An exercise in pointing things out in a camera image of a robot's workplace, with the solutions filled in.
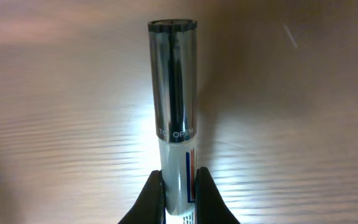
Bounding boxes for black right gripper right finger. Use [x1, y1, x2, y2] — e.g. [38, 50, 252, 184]
[196, 167, 240, 224]

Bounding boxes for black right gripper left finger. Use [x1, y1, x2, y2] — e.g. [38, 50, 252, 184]
[119, 170, 166, 224]

